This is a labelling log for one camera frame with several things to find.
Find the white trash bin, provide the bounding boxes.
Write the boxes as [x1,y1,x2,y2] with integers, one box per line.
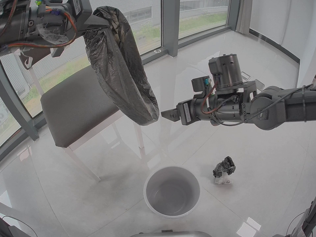
[144,166,201,218]

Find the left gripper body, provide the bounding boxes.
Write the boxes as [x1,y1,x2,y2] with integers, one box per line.
[30,0,93,45]

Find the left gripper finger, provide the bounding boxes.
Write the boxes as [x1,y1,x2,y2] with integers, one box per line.
[85,13,109,32]

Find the grey curtain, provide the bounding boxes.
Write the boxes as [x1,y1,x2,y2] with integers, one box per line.
[236,0,253,35]

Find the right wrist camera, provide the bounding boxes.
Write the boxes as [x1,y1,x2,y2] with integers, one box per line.
[192,76,213,99]

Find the grey chair with white legs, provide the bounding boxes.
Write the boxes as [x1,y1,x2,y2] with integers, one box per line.
[18,31,146,182]

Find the black plastic bag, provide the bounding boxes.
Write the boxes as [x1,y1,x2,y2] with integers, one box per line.
[84,6,159,126]

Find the window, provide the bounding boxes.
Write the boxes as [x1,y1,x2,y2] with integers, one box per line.
[0,0,243,162]

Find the crumpled black plastic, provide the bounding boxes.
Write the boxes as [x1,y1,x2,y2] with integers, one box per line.
[213,156,236,178]

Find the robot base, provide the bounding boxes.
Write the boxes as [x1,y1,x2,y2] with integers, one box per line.
[128,229,213,237]

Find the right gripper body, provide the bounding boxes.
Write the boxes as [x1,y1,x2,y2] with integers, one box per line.
[176,95,219,126]

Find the white printed wrapper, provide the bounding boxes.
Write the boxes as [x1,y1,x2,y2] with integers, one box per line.
[214,173,233,186]

